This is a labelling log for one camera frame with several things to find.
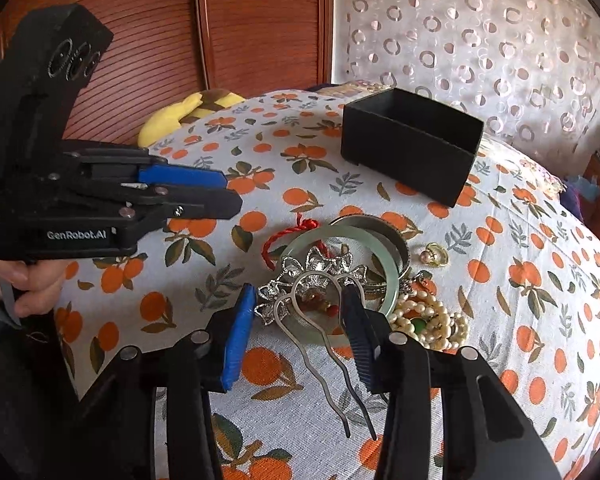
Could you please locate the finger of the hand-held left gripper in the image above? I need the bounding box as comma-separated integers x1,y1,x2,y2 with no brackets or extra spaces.
77,152,227,192
120,184,243,222

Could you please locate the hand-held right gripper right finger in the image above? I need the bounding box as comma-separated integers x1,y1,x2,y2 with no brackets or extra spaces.
340,285,563,480

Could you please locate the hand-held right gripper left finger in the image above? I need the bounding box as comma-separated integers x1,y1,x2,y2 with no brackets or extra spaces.
77,284,258,480

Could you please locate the colourful bead bracelet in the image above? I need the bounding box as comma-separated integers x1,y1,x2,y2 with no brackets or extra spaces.
300,287,342,319

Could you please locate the red braided cord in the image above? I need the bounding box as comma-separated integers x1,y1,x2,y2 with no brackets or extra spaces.
261,212,327,267

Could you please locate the pearl bead necklace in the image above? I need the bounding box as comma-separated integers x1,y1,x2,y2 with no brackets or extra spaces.
387,280,471,353

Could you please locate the silver ornate hairpin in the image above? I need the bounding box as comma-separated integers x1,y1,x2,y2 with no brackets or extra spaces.
257,250,381,441

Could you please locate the pale green jade bangle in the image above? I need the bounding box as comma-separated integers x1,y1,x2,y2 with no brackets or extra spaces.
280,225,398,346

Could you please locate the gold ring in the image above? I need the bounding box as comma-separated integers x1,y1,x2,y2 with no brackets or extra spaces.
420,242,451,267

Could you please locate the silver metal bangle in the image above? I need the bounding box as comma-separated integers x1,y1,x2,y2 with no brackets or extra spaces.
328,215,412,288

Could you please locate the black box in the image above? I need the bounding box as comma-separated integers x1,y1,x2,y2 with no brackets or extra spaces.
340,87,485,208

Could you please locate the person's left hand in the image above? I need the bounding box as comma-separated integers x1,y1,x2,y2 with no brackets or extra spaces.
0,232,67,332

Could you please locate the yellow and brown plush toy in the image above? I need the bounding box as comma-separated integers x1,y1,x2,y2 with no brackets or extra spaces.
137,87,246,148

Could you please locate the orange fruit print cloth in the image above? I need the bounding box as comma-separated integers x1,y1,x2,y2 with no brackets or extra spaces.
55,87,600,480

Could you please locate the brown wooden slatted wardrobe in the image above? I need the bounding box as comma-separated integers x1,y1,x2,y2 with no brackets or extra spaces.
0,0,337,147

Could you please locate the dark blue blanket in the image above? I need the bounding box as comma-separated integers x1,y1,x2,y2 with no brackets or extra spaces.
560,182,587,223

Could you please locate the sheer circle pattern curtain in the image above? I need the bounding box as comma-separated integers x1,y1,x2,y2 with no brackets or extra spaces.
330,0,600,181

